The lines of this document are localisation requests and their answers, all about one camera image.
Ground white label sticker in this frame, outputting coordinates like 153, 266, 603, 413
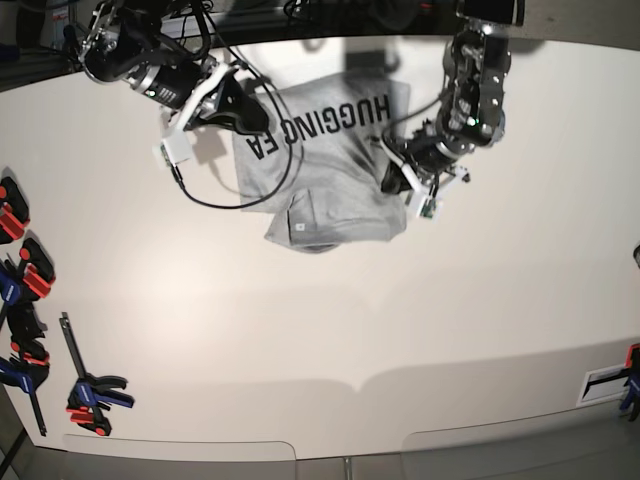
577, 365, 629, 407

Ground blue black clamp left edge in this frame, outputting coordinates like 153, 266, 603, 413
1, 259, 23, 324

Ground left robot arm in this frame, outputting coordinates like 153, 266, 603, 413
379, 1, 525, 200

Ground grey T-shirt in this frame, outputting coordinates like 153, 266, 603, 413
232, 70, 411, 253

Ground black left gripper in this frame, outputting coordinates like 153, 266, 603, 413
380, 161, 412, 195

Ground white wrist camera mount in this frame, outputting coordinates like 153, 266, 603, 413
156, 63, 238, 169

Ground red black clamp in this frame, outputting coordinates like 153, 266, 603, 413
1, 176, 30, 245
20, 238, 56, 302

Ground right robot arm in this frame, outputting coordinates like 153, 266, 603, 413
78, 1, 269, 135

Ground blue bar clamp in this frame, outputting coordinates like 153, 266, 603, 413
59, 312, 135, 437

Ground blue clamp right edge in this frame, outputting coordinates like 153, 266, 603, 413
619, 343, 640, 422

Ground red black clamp upper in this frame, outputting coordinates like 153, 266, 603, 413
1, 176, 30, 245

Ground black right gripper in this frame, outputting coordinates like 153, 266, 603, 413
197, 74, 269, 135

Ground black clamp lower left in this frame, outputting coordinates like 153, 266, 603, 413
1, 302, 50, 437

